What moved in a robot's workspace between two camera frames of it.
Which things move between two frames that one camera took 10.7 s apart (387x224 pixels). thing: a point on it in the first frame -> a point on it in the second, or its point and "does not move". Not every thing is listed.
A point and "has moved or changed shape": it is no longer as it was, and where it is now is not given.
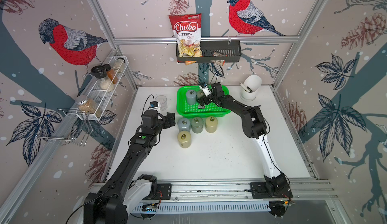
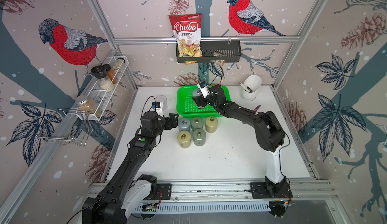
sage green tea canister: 197,124 does not move
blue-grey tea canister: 184,124 does not move
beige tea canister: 184,138 does not move
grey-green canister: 200,94 has moved or changed shape
